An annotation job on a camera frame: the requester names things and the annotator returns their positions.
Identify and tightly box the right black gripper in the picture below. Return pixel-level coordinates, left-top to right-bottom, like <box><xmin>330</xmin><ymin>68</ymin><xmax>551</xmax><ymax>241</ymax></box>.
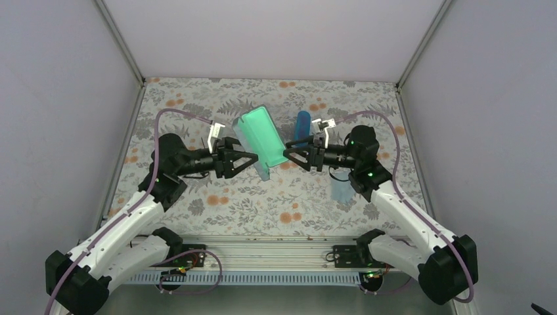
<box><xmin>283</xmin><ymin>136</ymin><xmax>359</xmax><ymax>172</ymax></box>

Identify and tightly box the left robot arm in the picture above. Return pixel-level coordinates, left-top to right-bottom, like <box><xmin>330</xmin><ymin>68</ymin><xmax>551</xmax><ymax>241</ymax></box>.
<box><xmin>45</xmin><ymin>133</ymin><xmax>258</xmax><ymax>314</ymax></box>

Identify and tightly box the aluminium mounting rail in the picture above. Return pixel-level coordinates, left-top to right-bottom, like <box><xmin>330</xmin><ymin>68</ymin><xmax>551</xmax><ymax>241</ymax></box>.
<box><xmin>72</xmin><ymin>234</ymin><xmax>464</xmax><ymax>272</ymax></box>

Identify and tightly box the left aluminium frame post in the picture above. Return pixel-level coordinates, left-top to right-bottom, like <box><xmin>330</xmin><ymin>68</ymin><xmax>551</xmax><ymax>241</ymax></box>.
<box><xmin>93</xmin><ymin>0</ymin><xmax>146</xmax><ymax>87</ymax></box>

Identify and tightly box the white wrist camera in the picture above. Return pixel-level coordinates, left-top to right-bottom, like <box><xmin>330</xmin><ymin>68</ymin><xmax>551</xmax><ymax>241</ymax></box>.
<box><xmin>207</xmin><ymin>122</ymin><xmax>226</xmax><ymax>153</ymax></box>
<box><xmin>311</xmin><ymin>118</ymin><xmax>336</xmax><ymax>148</ymax></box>

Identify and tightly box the floral table mat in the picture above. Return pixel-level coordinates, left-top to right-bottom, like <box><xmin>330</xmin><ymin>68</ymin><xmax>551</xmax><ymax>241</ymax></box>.
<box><xmin>108</xmin><ymin>77</ymin><xmax>425</xmax><ymax>238</ymax></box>

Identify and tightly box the grey glasses case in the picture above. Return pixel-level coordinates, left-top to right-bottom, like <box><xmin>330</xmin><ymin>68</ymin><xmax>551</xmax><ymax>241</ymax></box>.
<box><xmin>232</xmin><ymin>106</ymin><xmax>287</xmax><ymax>181</ymax></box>

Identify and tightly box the blue translucent glasses case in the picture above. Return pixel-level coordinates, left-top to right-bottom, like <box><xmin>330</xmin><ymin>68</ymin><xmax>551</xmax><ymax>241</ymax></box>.
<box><xmin>294</xmin><ymin>111</ymin><xmax>311</xmax><ymax>141</ymax></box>

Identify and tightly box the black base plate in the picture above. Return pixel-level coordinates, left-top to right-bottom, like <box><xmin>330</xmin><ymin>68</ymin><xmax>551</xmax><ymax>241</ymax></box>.
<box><xmin>169</xmin><ymin>243</ymin><xmax>206</xmax><ymax>268</ymax></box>
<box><xmin>332</xmin><ymin>245</ymin><xmax>372</xmax><ymax>268</ymax></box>

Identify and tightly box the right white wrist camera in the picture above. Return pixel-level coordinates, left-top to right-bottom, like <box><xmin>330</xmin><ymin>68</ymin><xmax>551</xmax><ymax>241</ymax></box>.
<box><xmin>311</xmin><ymin>118</ymin><xmax>336</xmax><ymax>148</ymax></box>

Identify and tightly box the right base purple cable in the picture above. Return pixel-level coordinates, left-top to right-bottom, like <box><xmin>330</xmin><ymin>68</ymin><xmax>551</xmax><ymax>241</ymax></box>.
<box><xmin>359</xmin><ymin>269</ymin><xmax>414</xmax><ymax>297</ymax></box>

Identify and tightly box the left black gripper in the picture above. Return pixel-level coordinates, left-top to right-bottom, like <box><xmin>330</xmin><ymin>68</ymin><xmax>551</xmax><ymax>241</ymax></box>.
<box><xmin>174</xmin><ymin>136</ymin><xmax>257</xmax><ymax>179</ymax></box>

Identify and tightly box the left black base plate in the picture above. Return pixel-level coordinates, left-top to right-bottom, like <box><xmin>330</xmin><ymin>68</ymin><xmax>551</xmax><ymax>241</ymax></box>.
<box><xmin>169</xmin><ymin>243</ymin><xmax>206</xmax><ymax>268</ymax></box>

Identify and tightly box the aluminium frame post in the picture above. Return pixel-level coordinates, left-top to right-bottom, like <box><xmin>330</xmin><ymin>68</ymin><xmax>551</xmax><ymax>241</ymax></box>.
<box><xmin>395</xmin><ymin>0</ymin><xmax>453</xmax><ymax>93</ymax></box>
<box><xmin>93</xmin><ymin>0</ymin><xmax>146</xmax><ymax>87</ymax></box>

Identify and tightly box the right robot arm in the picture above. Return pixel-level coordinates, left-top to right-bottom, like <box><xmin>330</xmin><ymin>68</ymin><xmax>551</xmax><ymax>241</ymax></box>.
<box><xmin>283</xmin><ymin>125</ymin><xmax>479</xmax><ymax>305</ymax></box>

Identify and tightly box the right aluminium frame post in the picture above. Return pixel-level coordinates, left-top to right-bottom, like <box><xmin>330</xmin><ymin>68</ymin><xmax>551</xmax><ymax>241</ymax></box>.
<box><xmin>395</xmin><ymin>0</ymin><xmax>453</xmax><ymax>93</ymax></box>

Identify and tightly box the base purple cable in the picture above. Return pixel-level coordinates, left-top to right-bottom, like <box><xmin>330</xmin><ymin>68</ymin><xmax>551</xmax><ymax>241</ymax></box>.
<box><xmin>359</xmin><ymin>269</ymin><xmax>414</xmax><ymax>297</ymax></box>
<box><xmin>158</xmin><ymin>249</ymin><xmax>223</xmax><ymax>297</ymax></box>

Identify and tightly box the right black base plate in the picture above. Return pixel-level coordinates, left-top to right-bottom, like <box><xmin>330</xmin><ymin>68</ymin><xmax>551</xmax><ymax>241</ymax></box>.
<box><xmin>332</xmin><ymin>245</ymin><xmax>372</xmax><ymax>268</ymax></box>

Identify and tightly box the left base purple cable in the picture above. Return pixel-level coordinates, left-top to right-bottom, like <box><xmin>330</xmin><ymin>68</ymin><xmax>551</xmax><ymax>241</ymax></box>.
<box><xmin>158</xmin><ymin>249</ymin><xmax>223</xmax><ymax>297</ymax></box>

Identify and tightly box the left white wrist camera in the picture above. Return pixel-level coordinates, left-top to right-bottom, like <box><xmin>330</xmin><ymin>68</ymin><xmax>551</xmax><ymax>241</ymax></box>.
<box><xmin>207</xmin><ymin>122</ymin><xmax>226</xmax><ymax>153</ymax></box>

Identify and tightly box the white slotted cable duct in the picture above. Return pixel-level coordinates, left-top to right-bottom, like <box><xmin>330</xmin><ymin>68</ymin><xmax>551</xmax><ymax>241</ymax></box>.
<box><xmin>122</xmin><ymin>271</ymin><xmax>370</xmax><ymax>287</ymax></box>

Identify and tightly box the light blue cleaning cloth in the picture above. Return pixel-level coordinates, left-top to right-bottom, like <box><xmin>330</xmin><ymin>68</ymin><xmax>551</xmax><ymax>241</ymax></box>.
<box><xmin>329</xmin><ymin>170</ymin><xmax>355</xmax><ymax>204</ymax></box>

